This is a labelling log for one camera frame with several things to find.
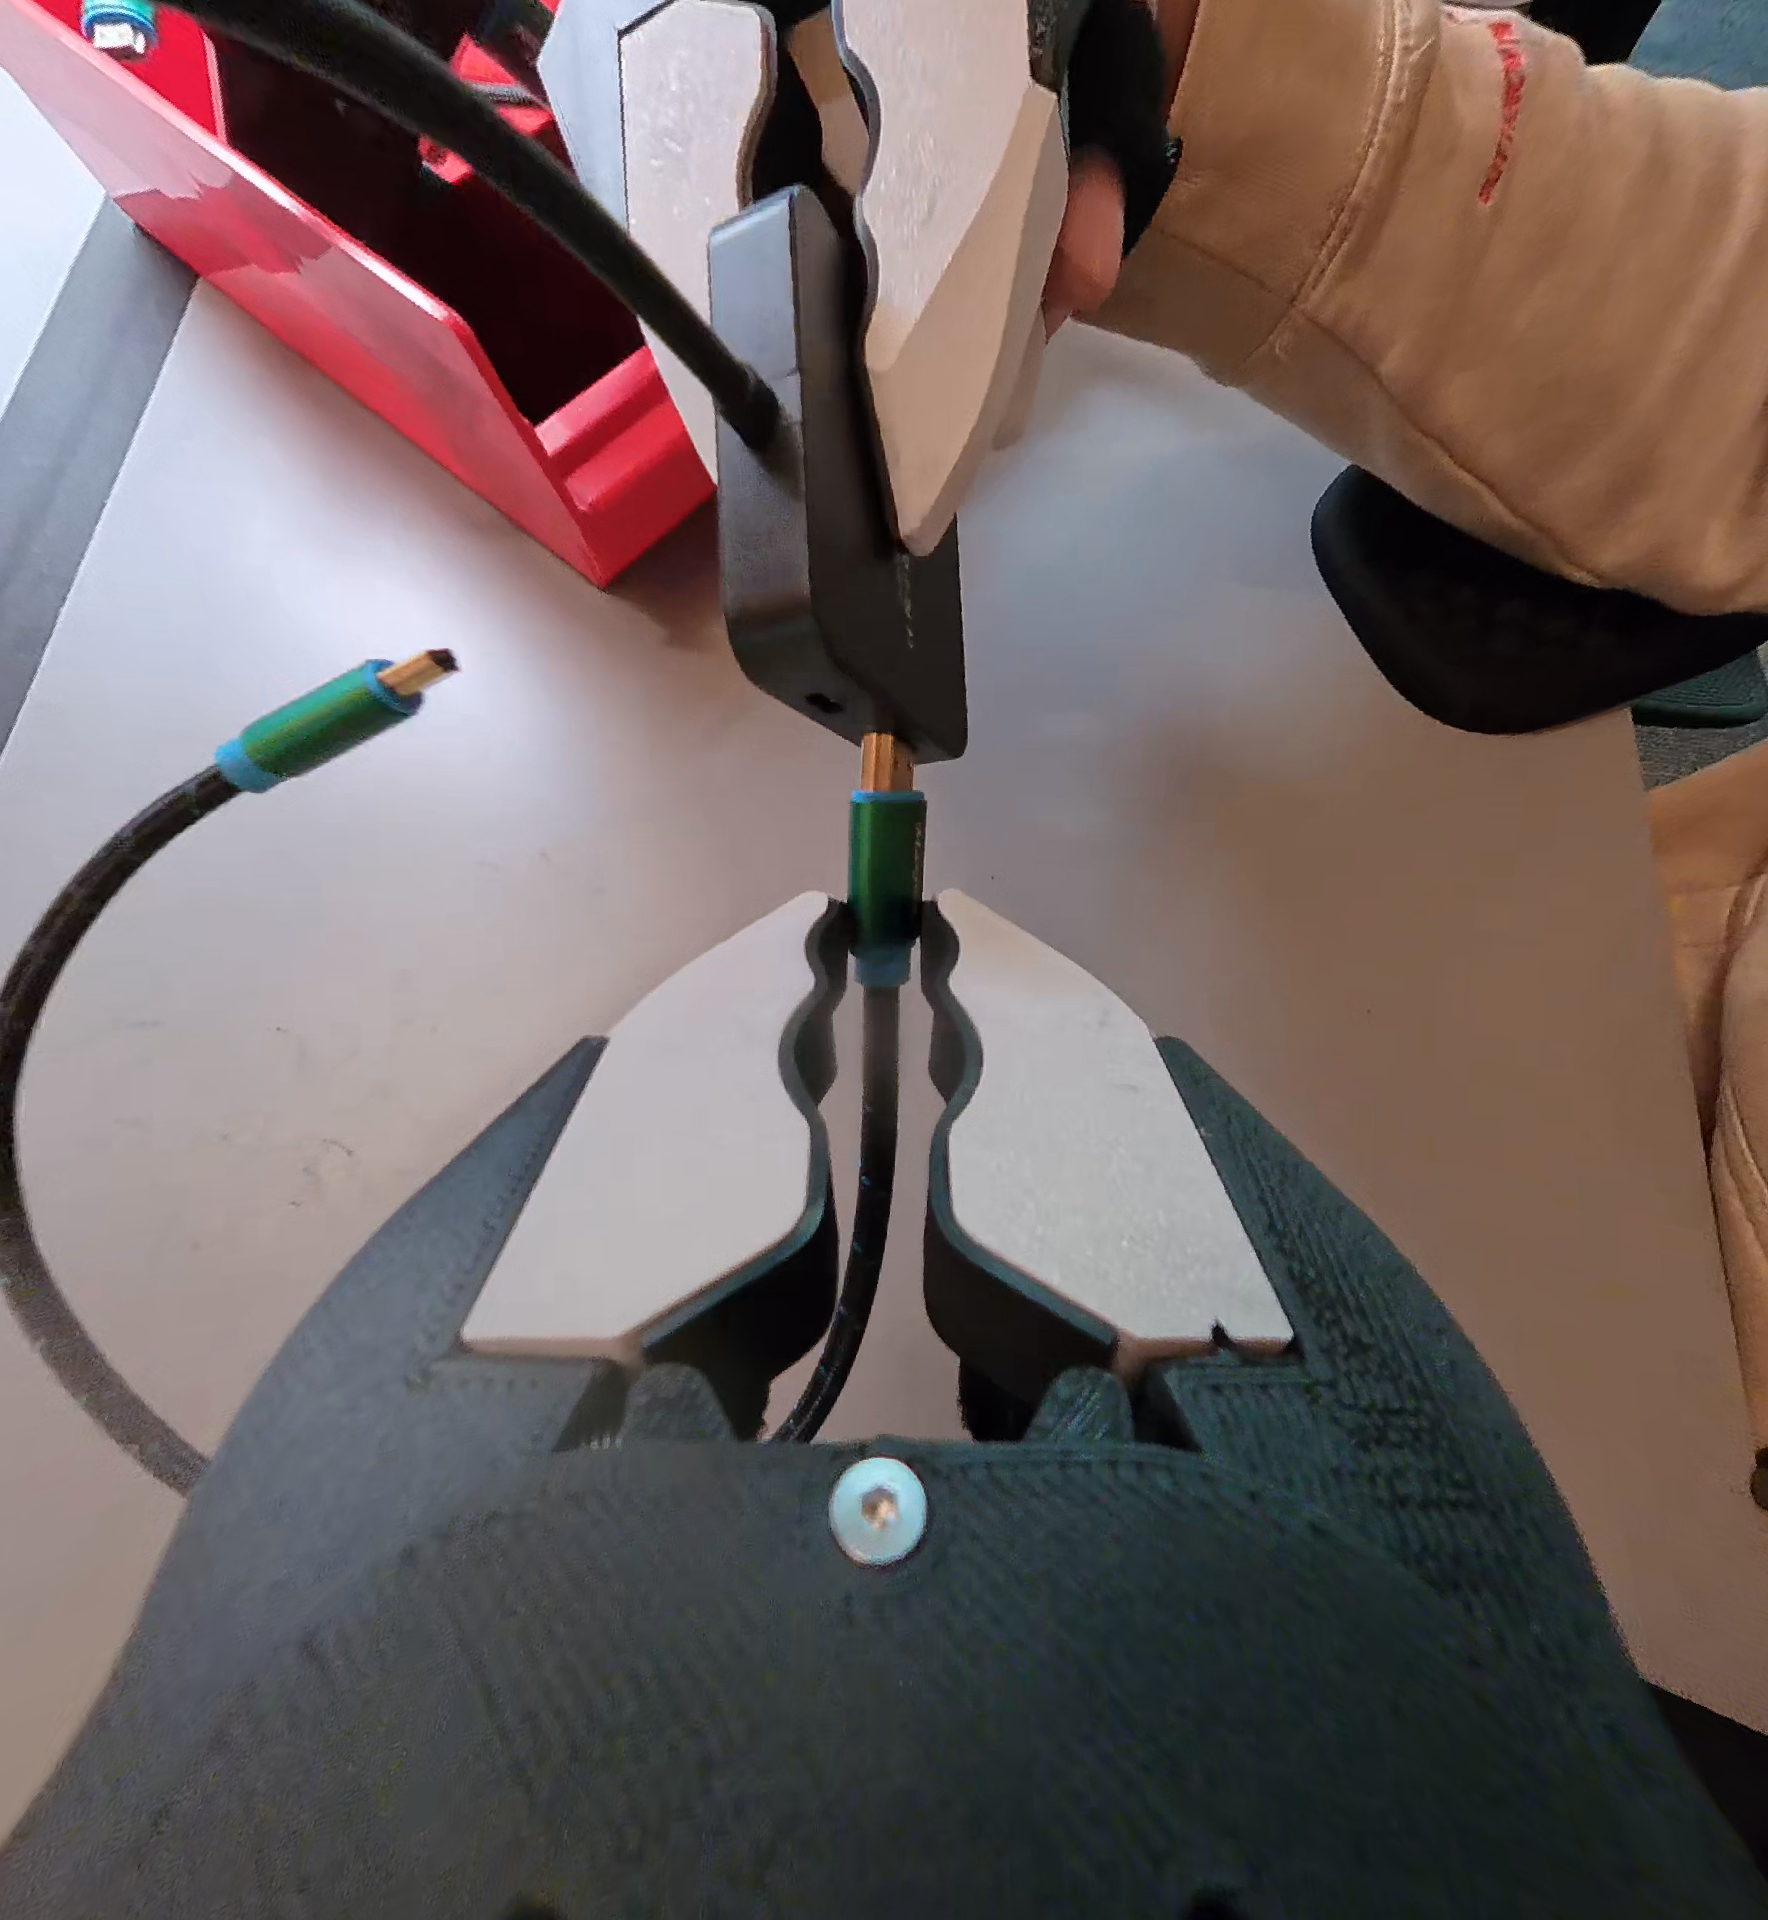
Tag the person's right forearm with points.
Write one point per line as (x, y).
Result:
(1499, 303)

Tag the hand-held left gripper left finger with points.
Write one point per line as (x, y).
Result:
(659, 1156)

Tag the black bin divider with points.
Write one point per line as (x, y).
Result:
(492, 303)

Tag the person's right hand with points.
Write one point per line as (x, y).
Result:
(1087, 271)

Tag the red plastic bin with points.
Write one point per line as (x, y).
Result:
(373, 346)

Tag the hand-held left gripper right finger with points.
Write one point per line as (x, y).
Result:
(1108, 1156)

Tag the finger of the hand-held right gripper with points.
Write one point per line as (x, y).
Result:
(675, 104)
(957, 227)

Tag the black chair armrest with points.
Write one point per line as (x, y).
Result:
(1499, 630)

